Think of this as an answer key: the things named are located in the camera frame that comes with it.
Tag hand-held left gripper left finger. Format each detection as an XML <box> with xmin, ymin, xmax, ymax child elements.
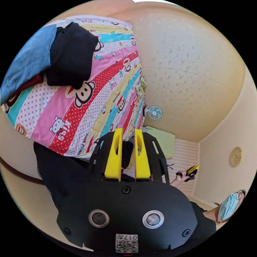
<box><xmin>104</xmin><ymin>128</ymin><xmax>123</xmax><ymax>182</ymax></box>

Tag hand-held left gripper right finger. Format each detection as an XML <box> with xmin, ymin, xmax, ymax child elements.
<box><xmin>134</xmin><ymin>128</ymin><xmax>151</xmax><ymax>180</ymax></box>

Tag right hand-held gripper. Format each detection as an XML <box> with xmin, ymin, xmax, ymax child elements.
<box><xmin>183</xmin><ymin>165</ymin><xmax>199</xmax><ymax>182</ymax></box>

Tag black pants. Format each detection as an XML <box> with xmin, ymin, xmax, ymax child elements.
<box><xmin>33</xmin><ymin>138</ymin><xmax>135</xmax><ymax>216</ymax></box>

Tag person's right forearm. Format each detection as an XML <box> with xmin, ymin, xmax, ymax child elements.
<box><xmin>170</xmin><ymin>177</ymin><xmax>186</xmax><ymax>187</ymax></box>

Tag light green curtain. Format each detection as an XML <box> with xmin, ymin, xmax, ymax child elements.
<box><xmin>143</xmin><ymin>126</ymin><xmax>176</xmax><ymax>160</ymax></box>

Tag round ceiling lamp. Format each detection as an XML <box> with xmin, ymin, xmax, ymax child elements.
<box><xmin>230</xmin><ymin>147</ymin><xmax>243</xmax><ymax>167</ymax></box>

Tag person's body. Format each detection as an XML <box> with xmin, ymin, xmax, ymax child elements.
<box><xmin>189</xmin><ymin>188</ymin><xmax>247</xmax><ymax>242</ymax></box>

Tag white fan with blue blades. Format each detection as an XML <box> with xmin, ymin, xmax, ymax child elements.
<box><xmin>145</xmin><ymin>105</ymin><xmax>163</xmax><ymax>121</ymax></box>

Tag bed with cartoon printed sheet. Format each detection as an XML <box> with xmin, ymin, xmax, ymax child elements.
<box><xmin>1</xmin><ymin>15</ymin><xmax>148</xmax><ymax>161</ymax></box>

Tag green floral pillow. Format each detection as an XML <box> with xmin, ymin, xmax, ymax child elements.
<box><xmin>135</xmin><ymin>76</ymin><xmax>147</xmax><ymax>99</ymax></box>

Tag pile of clothes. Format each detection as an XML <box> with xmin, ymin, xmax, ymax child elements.
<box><xmin>0</xmin><ymin>21</ymin><xmax>99</xmax><ymax>106</ymax></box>

